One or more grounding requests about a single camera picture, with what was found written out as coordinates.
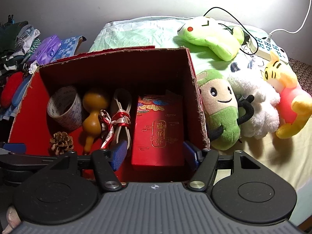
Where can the white printed tape roll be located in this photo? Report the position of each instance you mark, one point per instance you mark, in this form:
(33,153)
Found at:
(65,108)

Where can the person's hand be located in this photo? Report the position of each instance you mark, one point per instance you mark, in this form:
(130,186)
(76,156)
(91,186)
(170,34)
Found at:
(13,220)

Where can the light green pillow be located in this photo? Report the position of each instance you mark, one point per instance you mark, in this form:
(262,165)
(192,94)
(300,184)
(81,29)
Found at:
(161,32)

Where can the blue white patterned cloth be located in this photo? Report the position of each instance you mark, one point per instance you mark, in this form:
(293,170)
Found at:
(68,47)

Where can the large red cardboard box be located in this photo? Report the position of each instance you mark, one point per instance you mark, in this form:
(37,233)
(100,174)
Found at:
(122,76)

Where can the green frog plush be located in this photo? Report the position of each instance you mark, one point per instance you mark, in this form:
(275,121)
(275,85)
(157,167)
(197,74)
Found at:
(206,32)

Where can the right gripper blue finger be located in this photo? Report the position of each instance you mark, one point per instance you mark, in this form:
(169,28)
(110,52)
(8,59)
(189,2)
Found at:
(118,154)
(13,148)
(192,155)

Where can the red white ribbon bundle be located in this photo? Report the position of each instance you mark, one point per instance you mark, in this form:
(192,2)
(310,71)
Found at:
(111,127)

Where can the pile of folded clothes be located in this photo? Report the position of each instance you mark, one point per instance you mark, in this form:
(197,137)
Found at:
(19,40)

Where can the white fluffy plush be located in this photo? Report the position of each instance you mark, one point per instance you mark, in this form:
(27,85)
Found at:
(265,118)

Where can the orange gourd ornament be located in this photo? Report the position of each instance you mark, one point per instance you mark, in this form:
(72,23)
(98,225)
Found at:
(93,102)

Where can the white power strip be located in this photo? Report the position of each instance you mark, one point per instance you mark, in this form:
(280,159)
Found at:
(262,48)

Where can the small red patterned gift box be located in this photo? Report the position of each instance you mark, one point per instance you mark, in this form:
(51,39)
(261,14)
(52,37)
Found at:
(158,134)

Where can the green beige plush doll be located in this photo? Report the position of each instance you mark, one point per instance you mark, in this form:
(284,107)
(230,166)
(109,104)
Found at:
(223,112)

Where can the purple plastic package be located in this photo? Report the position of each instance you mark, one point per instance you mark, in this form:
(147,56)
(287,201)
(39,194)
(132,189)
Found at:
(46,50)

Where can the yellow tiger plush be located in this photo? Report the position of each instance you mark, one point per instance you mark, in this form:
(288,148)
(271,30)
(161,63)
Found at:
(295,103)

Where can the brown pine cone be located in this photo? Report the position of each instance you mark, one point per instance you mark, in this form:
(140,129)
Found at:
(61,143)

